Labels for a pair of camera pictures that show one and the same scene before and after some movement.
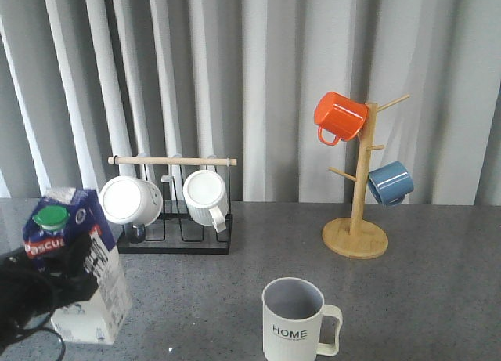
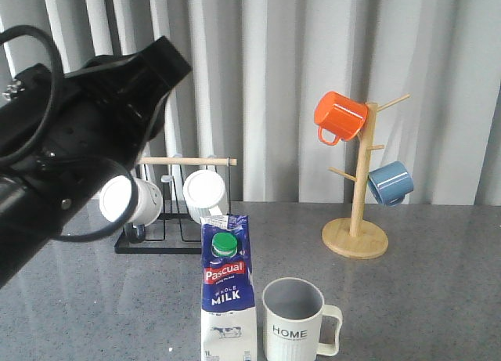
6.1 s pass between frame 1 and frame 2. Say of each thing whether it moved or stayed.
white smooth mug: stayed
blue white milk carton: moved
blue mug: stayed
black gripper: moved
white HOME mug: stayed
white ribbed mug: stayed
